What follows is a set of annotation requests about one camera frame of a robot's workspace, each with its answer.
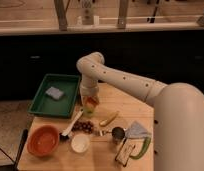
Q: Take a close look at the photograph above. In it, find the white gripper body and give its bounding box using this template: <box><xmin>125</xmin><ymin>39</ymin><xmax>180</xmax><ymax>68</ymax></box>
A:
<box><xmin>80</xmin><ymin>85</ymin><xmax>99</xmax><ymax>102</ymax></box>

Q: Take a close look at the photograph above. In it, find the red orange apple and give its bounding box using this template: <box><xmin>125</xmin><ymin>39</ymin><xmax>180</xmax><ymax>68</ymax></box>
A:
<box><xmin>86</xmin><ymin>97</ymin><xmax>98</xmax><ymax>108</ymax></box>

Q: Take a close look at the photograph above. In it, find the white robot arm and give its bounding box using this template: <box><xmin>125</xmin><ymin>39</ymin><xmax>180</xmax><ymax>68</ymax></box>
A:
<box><xmin>76</xmin><ymin>52</ymin><xmax>204</xmax><ymax>171</ymax></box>

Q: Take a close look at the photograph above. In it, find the green plastic cup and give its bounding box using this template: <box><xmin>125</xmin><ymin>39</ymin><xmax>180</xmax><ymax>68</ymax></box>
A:
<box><xmin>83</xmin><ymin>103</ymin><xmax>95</xmax><ymax>117</ymax></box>

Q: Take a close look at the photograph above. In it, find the metal measuring cup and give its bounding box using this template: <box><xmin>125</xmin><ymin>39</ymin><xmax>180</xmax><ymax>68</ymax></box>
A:
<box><xmin>94</xmin><ymin>127</ymin><xmax>125</xmax><ymax>144</ymax></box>

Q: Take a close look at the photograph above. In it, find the grey blue sponge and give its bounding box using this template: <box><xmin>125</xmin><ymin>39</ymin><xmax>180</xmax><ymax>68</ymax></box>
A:
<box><xmin>46</xmin><ymin>87</ymin><xmax>64</xmax><ymax>100</ymax></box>

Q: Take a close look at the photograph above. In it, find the yellow banana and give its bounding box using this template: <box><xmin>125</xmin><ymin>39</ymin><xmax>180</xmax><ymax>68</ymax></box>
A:
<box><xmin>99</xmin><ymin>111</ymin><xmax>119</xmax><ymax>127</ymax></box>

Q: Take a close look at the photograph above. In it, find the bunch of dark grapes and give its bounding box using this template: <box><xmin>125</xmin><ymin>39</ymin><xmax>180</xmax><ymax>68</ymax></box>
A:
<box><xmin>72</xmin><ymin>121</ymin><xmax>94</xmax><ymax>133</ymax></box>

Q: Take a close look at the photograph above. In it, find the green plastic tray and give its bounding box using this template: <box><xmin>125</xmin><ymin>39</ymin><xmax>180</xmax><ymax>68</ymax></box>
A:
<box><xmin>29</xmin><ymin>74</ymin><xmax>80</xmax><ymax>118</ymax></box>

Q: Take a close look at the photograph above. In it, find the small white bowl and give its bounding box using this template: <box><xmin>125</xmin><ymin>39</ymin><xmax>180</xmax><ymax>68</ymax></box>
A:
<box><xmin>71</xmin><ymin>134</ymin><xmax>90</xmax><ymax>153</ymax></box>

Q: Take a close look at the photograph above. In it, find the grey blue cloth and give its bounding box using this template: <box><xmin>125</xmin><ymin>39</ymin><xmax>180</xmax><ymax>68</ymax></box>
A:
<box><xmin>125</xmin><ymin>121</ymin><xmax>151</xmax><ymax>139</ymax></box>

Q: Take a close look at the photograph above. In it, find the orange bowl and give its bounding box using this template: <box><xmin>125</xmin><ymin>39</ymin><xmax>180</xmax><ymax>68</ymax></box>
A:
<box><xmin>27</xmin><ymin>125</ymin><xmax>59</xmax><ymax>157</ymax></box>

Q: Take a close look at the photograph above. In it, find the black rectangular box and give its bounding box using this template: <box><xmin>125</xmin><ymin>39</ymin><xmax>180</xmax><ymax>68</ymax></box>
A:
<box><xmin>115</xmin><ymin>139</ymin><xmax>135</xmax><ymax>167</ymax></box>

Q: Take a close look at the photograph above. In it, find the green curved handle tool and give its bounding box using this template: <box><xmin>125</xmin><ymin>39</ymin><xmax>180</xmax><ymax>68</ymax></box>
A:
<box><xmin>130</xmin><ymin>137</ymin><xmax>151</xmax><ymax>160</ymax></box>

